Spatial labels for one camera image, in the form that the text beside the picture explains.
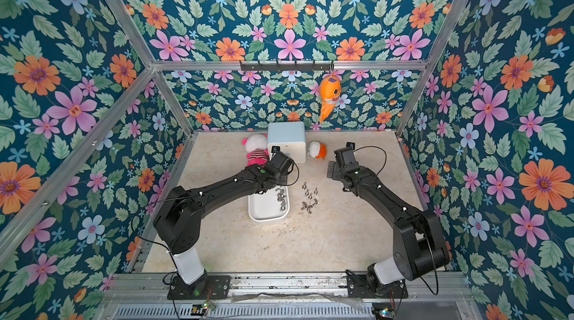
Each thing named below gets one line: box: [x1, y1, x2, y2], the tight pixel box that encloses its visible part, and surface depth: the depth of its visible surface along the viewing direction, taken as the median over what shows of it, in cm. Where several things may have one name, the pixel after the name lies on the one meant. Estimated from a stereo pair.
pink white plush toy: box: [242, 133, 270, 167], surface depth 108 cm
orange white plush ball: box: [308, 140, 328, 160], surface depth 107 cm
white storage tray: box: [248, 185, 290, 223], surface depth 94 cm
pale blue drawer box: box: [267, 121, 306, 164], surface depth 100 cm
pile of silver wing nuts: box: [275, 187, 287, 212], surface depth 95 cm
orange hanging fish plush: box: [319, 74, 342, 125], surface depth 95 cm
